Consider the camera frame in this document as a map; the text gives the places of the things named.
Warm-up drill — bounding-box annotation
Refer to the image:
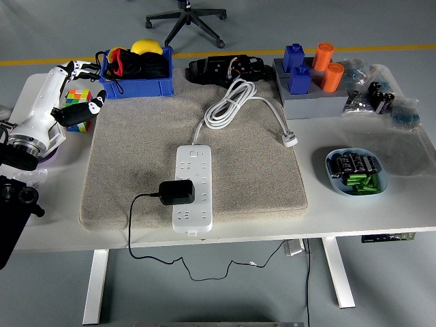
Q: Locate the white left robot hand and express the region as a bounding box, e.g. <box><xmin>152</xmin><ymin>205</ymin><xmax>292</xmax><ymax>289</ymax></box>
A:
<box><xmin>8</xmin><ymin>60</ymin><xmax>107</xmax><ymax>151</ymax></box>

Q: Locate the black plug adapter with cord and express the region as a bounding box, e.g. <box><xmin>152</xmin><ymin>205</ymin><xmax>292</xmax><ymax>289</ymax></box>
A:
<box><xmin>127</xmin><ymin>179</ymin><xmax>284</xmax><ymax>282</ymax></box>

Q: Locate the white power strip with cord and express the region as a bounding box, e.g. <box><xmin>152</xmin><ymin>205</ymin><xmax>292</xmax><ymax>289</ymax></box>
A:
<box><xmin>172</xmin><ymin>78</ymin><xmax>300</xmax><ymax>236</ymax></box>

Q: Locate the multicoloured puzzle cube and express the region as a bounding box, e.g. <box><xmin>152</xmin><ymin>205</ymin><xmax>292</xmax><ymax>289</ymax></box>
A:
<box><xmin>64</xmin><ymin>89</ymin><xmax>93</xmax><ymax>133</ymax></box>

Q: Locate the purple dish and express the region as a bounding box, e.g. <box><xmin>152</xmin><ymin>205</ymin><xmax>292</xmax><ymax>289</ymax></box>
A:
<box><xmin>35</xmin><ymin>144</ymin><xmax>63</xmax><ymax>166</ymax></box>

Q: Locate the clear bag of small nuts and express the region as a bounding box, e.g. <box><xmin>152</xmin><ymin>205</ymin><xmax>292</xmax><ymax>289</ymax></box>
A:
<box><xmin>12</xmin><ymin>168</ymin><xmax>48</xmax><ymax>187</ymax></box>

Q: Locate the blue plastic bin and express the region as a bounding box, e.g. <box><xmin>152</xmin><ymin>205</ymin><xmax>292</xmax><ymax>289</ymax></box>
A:
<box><xmin>98</xmin><ymin>46</ymin><xmax>174</xmax><ymax>100</ymax></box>

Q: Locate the grey-brown mat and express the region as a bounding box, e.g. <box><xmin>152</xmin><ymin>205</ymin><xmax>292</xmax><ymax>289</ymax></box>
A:
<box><xmin>78</xmin><ymin>67</ymin><xmax>309</xmax><ymax>232</ymax></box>

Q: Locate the yellow ball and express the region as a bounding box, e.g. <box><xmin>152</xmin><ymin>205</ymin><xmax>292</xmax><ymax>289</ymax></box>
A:
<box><xmin>131</xmin><ymin>39</ymin><xmax>164</xmax><ymax>56</ymax></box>

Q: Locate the black office chair base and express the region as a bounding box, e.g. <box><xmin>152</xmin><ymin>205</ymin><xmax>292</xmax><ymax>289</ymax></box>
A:
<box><xmin>145</xmin><ymin>0</ymin><xmax>228</xmax><ymax>49</ymax></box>

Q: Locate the white table leg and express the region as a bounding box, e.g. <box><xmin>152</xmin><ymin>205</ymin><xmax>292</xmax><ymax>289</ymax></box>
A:
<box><xmin>82</xmin><ymin>249</ymin><xmax>110</xmax><ymax>325</ymax></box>
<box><xmin>322</xmin><ymin>237</ymin><xmax>357</xmax><ymax>309</ymax></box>

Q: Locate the blue peg block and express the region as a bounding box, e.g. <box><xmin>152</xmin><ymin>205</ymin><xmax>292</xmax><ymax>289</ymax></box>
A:
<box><xmin>282</xmin><ymin>43</ymin><xmax>305</xmax><ymax>73</ymax></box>
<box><xmin>288</xmin><ymin>64</ymin><xmax>313</xmax><ymax>95</ymax></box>

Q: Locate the grey block base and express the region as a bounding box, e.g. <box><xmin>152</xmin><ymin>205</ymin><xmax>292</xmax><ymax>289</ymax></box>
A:
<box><xmin>272</xmin><ymin>57</ymin><xmax>350</xmax><ymax>120</ymax></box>

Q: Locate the orange cylinder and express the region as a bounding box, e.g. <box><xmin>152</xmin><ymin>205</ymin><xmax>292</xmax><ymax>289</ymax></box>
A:
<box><xmin>320</xmin><ymin>62</ymin><xmax>345</xmax><ymax>93</ymax></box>
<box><xmin>311</xmin><ymin>42</ymin><xmax>334</xmax><ymax>72</ymax></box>

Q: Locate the light blue dish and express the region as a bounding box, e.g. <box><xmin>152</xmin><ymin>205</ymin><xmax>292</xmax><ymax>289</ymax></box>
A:
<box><xmin>325</xmin><ymin>147</ymin><xmax>390</xmax><ymax>198</ymax></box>

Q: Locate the clear bag of metal screws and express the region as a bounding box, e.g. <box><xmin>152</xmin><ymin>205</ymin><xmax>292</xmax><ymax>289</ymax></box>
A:
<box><xmin>341</xmin><ymin>89</ymin><xmax>375</xmax><ymax>117</ymax></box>

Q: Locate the clear bag of blue parts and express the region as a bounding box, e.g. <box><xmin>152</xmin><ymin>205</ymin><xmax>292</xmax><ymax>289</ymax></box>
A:
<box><xmin>388</xmin><ymin>97</ymin><xmax>422</xmax><ymax>133</ymax></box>
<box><xmin>340</xmin><ymin>58</ymin><xmax>372</xmax><ymax>92</ymax></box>

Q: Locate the bag of black capacitors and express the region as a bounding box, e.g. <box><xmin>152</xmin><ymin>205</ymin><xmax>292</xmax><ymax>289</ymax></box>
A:
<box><xmin>367</xmin><ymin>80</ymin><xmax>396</xmax><ymax>116</ymax></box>

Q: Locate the large empty clear bag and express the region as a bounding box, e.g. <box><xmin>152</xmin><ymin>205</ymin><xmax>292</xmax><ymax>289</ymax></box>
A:
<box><xmin>345</xmin><ymin>64</ymin><xmax>436</xmax><ymax>178</ymax></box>

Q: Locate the black table control panel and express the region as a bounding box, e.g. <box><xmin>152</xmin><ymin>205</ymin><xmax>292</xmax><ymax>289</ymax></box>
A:
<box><xmin>361</xmin><ymin>232</ymin><xmax>416</xmax><ymax>243</ymax></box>

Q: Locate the black drawstring bag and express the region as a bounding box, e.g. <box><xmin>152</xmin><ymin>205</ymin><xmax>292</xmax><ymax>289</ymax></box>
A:
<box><xmin>94</xmin><ymin>47</ymin><xmax>170</xmax><ymax>95</ymax></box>

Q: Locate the black device with coloured wires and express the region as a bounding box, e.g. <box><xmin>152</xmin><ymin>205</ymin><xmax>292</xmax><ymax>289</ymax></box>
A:
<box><xmin>185</xmin><ymin>54</ymin><xmax>270</xmax><ymax>89</ymax></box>

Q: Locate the grey metal bracket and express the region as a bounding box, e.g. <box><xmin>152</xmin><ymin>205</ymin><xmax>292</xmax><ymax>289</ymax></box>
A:
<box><xmin>283</xmin><ymin>239</ymin><xmax>307</xmax><ymax>256</ymax></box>

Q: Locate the thin black hanging cable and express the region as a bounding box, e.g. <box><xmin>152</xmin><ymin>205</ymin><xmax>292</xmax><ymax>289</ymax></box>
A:
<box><xmin>305</xmin><ymin>238</ymin><xmax>311</xmax><ymax>327</ymax></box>

